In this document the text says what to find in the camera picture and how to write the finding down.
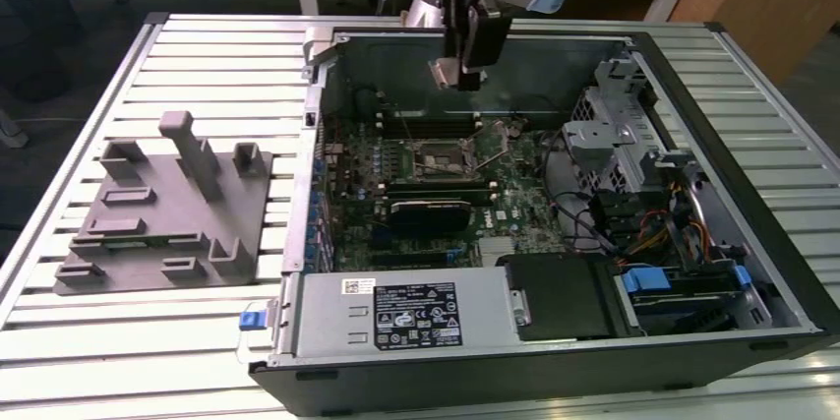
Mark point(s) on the round coin battery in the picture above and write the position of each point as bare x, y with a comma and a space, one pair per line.
516, 129

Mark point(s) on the silver CPU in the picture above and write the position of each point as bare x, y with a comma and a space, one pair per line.
443, 73

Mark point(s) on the CPU socket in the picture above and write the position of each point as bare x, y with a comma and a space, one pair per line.
436, 159

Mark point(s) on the short black expansion slot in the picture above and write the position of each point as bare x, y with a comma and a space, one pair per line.
409, 259

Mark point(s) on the silver power supply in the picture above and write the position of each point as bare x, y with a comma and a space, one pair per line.
328, 317

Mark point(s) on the brown wooden cabinet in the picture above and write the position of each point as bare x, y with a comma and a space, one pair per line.
775, 7

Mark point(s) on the grey stand foot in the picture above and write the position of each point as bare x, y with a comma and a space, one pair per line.
13, 137

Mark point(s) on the black open PC case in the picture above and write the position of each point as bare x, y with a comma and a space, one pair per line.
459, 385

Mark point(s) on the grey parts rack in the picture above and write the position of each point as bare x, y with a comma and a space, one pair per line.
171, 262

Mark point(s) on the black graphics card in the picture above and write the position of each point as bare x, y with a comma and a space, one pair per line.
429, 218

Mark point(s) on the silver chip heat sink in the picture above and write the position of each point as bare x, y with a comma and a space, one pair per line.
499, 249

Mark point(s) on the green motherboard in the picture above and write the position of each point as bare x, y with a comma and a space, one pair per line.
525, 179

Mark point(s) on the green RAM stick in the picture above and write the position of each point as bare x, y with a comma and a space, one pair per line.
141, 243

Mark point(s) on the silver metal drive cage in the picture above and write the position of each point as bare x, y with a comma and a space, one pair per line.
591, 139

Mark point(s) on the blue case latch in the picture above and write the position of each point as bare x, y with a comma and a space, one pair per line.
252, 321

